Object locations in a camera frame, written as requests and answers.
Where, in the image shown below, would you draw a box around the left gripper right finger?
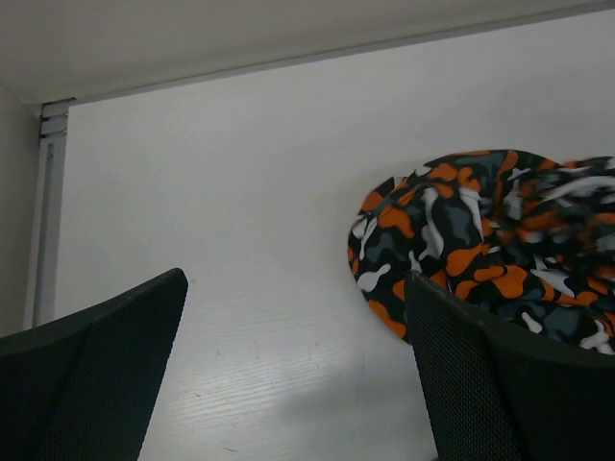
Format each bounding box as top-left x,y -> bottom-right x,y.
405,272 -> 614,460

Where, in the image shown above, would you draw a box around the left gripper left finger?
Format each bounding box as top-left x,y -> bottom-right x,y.
1,268 -> 188,460

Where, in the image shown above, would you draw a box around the orange camouflage shorts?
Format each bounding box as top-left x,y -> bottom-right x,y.
347,150 -> 614,355

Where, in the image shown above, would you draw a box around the aluminium table edge rail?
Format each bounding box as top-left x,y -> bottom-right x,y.
23,98 -> 76,329

